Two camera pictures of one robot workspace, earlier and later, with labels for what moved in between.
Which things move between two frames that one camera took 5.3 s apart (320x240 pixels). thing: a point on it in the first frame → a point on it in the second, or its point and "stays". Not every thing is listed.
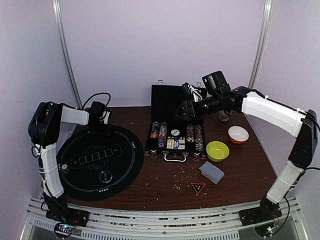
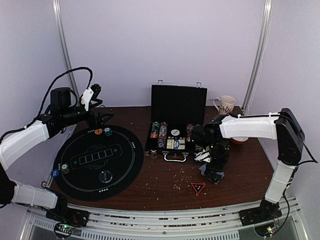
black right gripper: [191, 108] → [215, 170]
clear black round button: [105, 176] stays
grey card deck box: [211, 172] stays
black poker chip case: [174, 137] stays
